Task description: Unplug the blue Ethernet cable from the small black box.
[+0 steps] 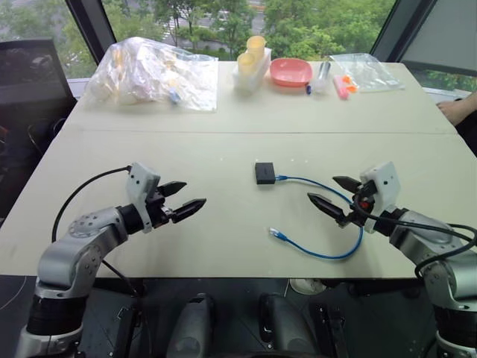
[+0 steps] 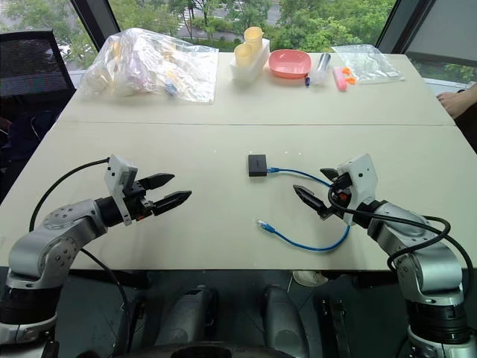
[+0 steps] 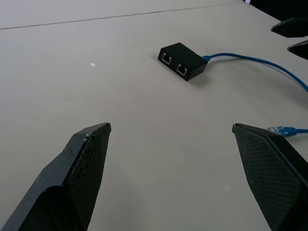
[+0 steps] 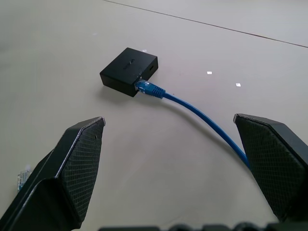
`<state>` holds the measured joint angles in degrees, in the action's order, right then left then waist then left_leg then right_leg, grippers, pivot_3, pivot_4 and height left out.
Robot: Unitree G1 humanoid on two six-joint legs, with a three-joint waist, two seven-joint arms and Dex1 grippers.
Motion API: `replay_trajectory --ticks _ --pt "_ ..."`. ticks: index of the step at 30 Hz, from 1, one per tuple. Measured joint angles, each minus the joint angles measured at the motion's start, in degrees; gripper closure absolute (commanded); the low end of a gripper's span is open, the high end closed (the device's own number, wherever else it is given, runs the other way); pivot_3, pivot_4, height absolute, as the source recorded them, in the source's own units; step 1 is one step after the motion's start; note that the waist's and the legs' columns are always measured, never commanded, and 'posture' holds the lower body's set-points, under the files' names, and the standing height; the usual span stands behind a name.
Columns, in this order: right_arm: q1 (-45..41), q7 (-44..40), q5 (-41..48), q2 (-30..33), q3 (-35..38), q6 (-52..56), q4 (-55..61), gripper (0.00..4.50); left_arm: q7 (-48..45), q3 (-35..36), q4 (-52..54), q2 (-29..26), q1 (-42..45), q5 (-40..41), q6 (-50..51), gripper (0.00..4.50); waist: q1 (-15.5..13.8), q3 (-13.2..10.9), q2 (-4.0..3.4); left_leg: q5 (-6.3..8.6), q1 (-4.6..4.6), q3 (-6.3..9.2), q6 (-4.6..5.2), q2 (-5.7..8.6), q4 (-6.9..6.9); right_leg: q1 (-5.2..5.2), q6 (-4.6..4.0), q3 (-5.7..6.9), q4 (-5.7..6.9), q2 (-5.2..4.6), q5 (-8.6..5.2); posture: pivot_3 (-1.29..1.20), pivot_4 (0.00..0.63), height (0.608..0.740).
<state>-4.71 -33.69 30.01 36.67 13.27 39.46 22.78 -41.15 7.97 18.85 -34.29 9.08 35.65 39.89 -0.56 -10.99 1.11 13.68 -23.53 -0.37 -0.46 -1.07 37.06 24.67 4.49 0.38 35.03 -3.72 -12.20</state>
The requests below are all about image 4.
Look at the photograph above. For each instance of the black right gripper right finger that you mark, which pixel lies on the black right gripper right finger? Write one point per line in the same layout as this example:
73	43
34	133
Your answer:
274	163

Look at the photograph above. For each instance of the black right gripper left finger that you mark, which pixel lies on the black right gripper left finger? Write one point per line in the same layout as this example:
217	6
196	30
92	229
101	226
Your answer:
62	173

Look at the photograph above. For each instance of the small black box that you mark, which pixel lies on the small black box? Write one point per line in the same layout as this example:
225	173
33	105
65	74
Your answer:
129	69

